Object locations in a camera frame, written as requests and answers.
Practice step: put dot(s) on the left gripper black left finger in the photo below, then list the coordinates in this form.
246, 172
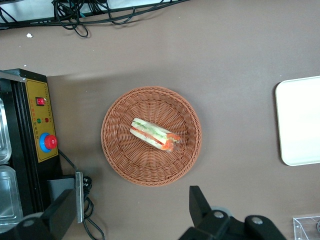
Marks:
62, 212

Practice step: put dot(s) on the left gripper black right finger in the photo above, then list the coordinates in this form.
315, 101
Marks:
200, 212

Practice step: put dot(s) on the triangle sandwich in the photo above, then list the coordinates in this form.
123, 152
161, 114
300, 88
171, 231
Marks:
152, 135

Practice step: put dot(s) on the round brown wicker basket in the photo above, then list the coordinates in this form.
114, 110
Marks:
125, 155

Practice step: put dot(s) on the cream plastic tray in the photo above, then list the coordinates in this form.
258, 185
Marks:
300, 120

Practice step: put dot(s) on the black power plug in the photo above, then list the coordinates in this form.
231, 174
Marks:
87, 183

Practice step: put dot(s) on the foil container in machine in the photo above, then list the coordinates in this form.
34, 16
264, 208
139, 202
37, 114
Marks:
3, 135
8, 195

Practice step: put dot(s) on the black sealing machine yellow panel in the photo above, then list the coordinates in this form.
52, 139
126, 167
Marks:
25, 155

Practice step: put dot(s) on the red emergency stop button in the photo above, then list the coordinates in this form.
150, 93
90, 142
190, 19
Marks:
49, 142

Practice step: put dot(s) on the clear acrylic bottle rack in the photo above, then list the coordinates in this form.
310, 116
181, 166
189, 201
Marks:
303, 228

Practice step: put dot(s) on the small white paper scrap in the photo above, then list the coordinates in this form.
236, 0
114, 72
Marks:
29, 35

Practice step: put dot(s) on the red rocker switch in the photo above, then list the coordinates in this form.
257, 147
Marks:
41, 101

